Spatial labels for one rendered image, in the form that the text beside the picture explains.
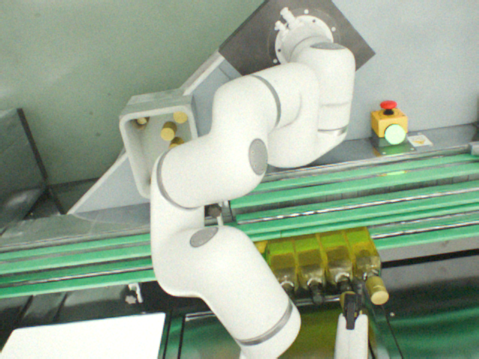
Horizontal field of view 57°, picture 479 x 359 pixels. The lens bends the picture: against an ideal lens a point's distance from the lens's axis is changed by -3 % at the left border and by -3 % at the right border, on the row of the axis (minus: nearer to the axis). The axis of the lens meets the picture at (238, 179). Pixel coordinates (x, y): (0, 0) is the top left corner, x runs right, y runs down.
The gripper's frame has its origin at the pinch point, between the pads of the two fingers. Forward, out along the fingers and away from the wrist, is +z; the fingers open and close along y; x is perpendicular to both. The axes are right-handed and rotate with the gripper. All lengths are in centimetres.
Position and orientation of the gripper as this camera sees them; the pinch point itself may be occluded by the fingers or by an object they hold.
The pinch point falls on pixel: (352, 310)
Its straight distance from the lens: 90.0
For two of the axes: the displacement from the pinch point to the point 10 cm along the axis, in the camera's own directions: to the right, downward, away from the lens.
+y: -1.4, -8.8, -4.5
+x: -9.6, 0.0, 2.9
